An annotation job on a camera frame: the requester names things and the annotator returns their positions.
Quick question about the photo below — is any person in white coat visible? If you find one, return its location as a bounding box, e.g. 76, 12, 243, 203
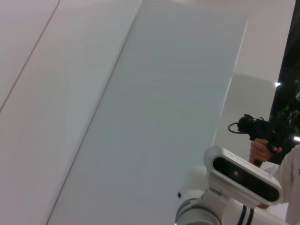
278, 143, 300, 221

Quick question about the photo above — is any right wrist camera unit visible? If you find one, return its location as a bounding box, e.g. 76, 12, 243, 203
202, 145, 282, 207

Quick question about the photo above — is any black handheld camera rig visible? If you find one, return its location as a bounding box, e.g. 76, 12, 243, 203
237, 114, 291, 166

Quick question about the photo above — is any person's bare hand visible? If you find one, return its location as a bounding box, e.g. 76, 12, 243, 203
248, 138, 283, 164

